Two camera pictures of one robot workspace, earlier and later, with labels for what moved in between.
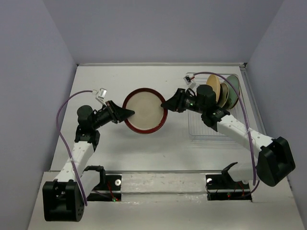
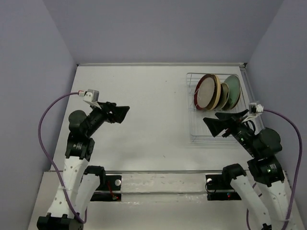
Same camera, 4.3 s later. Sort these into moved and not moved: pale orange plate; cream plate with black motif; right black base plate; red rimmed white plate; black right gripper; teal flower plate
Moved: black right gripper; red rimmed white plate
Not moved: pale orange plate; right black base plate; teal flower plate; cream plate with black motif
